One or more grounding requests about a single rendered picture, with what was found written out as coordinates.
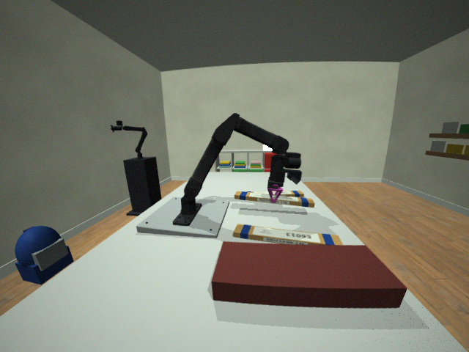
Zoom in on white electrode pack with printed label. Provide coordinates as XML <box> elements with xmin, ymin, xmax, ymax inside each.
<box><xmin>245</xmin><ymin>191</ymin><xmax>304</xmax><ymax>197</ymax></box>

